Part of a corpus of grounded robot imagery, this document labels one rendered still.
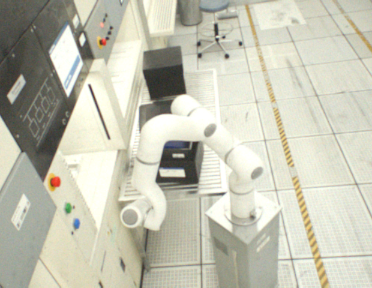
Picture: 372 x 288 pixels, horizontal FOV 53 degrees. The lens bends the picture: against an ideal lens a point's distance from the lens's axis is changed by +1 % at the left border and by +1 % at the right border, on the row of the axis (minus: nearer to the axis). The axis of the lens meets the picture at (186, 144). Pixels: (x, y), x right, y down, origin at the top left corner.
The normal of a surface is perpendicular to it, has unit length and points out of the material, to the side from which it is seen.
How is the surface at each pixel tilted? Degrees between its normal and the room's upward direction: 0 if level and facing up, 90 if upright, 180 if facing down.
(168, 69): 90
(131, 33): 90
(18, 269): 90
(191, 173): 90
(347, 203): 0
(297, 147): 0
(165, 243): 0
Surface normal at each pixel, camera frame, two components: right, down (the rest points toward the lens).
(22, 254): 0.99, -0.10
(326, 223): -0.14, -0.74
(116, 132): -0.01, 0.66
